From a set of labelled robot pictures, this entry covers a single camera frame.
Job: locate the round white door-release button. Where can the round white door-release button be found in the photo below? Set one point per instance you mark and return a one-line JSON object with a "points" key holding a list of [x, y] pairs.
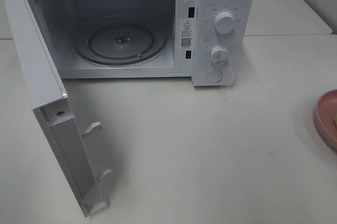
{"points": [[214, 76]]}

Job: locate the white timer knob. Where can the white timer knob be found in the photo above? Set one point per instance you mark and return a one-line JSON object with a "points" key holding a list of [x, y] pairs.
{"points": [[219, 55]]}

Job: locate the pink round plate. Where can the pink round plate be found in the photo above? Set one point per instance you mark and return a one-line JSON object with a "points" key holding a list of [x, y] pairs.
{"points": [[324, 112]]}

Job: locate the sandwich with lettuce and cheese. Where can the sandwich with lettuce and cheese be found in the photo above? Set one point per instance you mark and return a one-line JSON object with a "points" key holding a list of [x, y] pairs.
{"points": [[335, 120]]}

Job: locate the glass microwave turntable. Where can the glass microwave turntable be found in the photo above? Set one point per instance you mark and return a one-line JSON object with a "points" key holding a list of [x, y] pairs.
{"points": [[121, 44]]}

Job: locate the white microwave oven body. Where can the white microwave oven body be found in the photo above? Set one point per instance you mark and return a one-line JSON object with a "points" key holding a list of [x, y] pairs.
{"points": [[189, 25]]}

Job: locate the upper white power knob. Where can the upper white power knob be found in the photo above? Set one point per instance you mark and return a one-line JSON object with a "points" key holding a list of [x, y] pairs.
{"points": [[224, 22]]}

